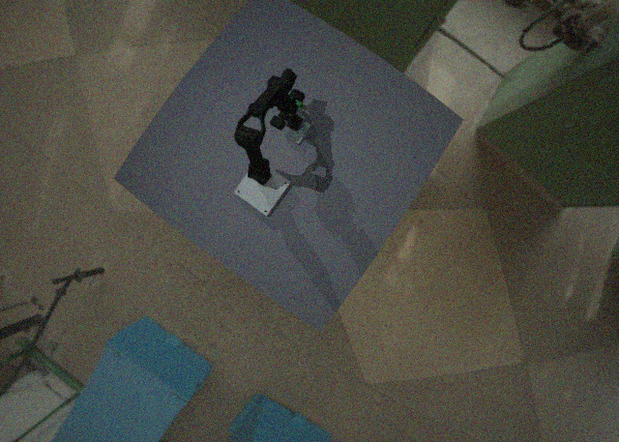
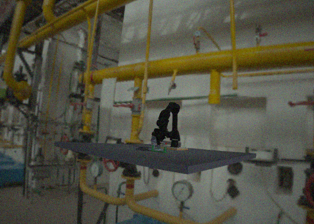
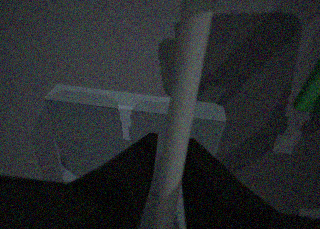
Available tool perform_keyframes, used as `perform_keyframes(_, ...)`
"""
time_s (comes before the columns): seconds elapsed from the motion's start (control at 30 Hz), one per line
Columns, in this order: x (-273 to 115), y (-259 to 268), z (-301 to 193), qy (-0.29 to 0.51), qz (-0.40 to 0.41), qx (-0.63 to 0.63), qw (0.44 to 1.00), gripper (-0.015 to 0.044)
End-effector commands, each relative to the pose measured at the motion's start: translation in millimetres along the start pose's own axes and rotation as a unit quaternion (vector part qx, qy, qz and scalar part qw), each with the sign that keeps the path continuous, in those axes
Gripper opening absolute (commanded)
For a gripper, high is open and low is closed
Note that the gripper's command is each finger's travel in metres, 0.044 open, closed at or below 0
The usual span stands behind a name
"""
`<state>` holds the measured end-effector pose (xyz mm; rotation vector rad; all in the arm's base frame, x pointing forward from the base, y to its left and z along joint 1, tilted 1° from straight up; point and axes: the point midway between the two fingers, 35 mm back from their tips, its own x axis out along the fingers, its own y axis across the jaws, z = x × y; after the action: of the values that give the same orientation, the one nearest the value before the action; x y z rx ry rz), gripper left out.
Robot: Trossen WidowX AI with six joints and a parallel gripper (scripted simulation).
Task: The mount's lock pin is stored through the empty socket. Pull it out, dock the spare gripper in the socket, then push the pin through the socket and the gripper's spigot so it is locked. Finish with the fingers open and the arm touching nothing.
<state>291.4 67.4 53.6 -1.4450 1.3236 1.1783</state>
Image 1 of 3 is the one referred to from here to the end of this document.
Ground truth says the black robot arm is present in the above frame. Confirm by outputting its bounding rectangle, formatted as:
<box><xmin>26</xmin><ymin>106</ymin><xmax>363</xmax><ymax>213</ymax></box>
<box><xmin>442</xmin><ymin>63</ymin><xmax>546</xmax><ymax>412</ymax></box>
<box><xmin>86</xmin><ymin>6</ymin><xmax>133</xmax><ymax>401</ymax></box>
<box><xmin>234</xmin><ymin>68</ymin><xmax>297</xmax><ymax>186</ymax></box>

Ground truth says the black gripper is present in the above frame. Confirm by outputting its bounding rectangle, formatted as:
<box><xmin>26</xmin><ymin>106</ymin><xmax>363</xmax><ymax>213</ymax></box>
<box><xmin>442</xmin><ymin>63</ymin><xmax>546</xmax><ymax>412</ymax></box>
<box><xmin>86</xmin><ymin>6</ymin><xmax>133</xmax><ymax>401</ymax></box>
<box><xmin>270</xmin><ymin>89</ymin><xmax>305</xmax><ymax>131</ymax></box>

